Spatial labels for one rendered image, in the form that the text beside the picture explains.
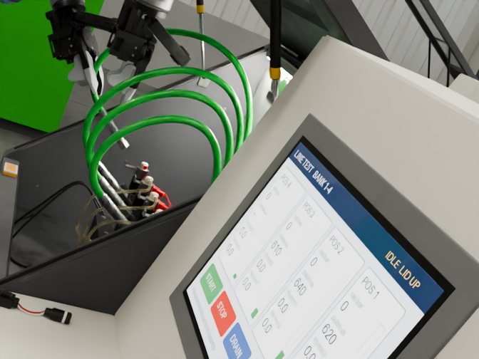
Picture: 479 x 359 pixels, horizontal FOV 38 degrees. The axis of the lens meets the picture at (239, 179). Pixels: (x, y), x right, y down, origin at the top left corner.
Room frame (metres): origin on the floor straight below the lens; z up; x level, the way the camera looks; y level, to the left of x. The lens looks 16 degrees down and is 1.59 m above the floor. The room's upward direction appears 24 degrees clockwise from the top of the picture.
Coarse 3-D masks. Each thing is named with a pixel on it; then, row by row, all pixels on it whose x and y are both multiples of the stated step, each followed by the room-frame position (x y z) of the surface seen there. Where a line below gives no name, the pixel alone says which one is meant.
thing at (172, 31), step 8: (168, 32) 1.48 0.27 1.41; (176, 32) 1.48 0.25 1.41; (184, 32) 1.48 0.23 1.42; (192, 32) 1.48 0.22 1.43; (200, 40) 1.48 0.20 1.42; (208, 40) 1.48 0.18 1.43; (224, 48) 1.48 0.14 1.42; (104, 56) 1.48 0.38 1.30; (232, 56) 1.48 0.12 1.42; (96, 64) 1.48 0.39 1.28; (240, 64) 1.49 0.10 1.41; (96, 72) 1.49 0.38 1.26; (240, 72) 1.48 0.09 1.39; (248, 80) 1.49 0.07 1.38; (248, 88) 1.48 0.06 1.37; (96, 96) 1.49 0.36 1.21; (248, 96) 1.48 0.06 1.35; (248, 104) 1.48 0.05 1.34; (248, 112) 1.48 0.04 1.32; (248, 120) 1.48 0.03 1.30; (248, 128) 1.48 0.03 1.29
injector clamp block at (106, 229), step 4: (96, 216) 1.43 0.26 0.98; (100, 216) 1.43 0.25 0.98; (104, 216) 1.44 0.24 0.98; (96, 220) 1.41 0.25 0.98; (100, 220) 1.41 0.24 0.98; (104, 220) 1.42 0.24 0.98; (92, 224) 1.43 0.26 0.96; (96, 224) 1.39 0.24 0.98; (104, 224) 1.40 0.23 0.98; (108, 224) 1.41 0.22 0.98; (112, 224) 1.42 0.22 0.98; (92, 228) 1.41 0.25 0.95; (100, 228) 1.37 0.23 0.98; (104, 228) 1.38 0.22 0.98; (108, 228) 1.39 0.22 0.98; (112, 228) 1.40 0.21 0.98; (88, 232) 1.43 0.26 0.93; (96, 232) 1.36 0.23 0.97; (100, 232) 1.35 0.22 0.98; (104, 232) 1.36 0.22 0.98; (108, 232) 1.37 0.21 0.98; (92, 236) 1.38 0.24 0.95; (96, 236) 1.35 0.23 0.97; (100, 236) 1.33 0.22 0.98
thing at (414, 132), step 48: (336, 48) 1.06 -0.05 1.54; (288, 96) 1.08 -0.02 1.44; (336, 96) 0.96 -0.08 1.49; (384, 96) 0.87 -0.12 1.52; (432, 96) 0.80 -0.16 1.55; (384, 144) 0.81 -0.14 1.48; (432, 144) 0.74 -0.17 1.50; (240, 192) 1.00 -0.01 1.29; (432, 192) 0.69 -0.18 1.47; (192, 240) 1.02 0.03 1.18; (144, 288) 1.04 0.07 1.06; (144, 336) 0.94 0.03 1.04
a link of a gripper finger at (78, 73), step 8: (88, 56) 1.48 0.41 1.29; (80, 64) 1.48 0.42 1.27; (72, 72) 1.47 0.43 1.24; (80, 72) 1.47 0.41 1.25; (88, 72) 1.46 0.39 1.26; (72, 80) 1.47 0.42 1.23; (80, 80) 1.47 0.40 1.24; (88, 80) 1.46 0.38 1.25; (96, 80) 1.47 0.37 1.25; (96, 88) 1.47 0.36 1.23
